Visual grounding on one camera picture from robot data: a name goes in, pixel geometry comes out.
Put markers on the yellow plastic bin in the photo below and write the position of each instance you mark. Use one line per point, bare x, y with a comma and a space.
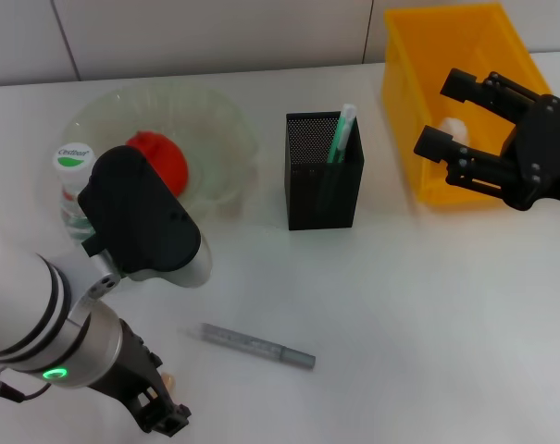
414, 69

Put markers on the black mesh pen holder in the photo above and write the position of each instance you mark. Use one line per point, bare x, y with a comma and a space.
307, 203

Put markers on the green pen white tip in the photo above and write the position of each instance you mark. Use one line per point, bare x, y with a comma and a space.
342, 139

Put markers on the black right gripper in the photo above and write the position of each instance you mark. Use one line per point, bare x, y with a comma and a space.
548, 152

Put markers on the grey marker pen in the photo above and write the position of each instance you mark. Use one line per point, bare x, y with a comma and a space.
256, 344

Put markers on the clear water bottle green label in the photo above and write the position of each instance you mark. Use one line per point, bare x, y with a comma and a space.
73, 159

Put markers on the small tan cylinder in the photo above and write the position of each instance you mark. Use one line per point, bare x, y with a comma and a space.
169, 379

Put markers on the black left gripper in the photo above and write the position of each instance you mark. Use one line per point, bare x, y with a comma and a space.
133, 365

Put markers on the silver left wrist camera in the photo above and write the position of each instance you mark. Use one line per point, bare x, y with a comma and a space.
140, 217

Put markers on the red-orange fruit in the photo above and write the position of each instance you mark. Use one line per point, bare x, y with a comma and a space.
168, 162

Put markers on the white paper ball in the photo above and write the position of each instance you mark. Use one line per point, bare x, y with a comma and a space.
455, 127

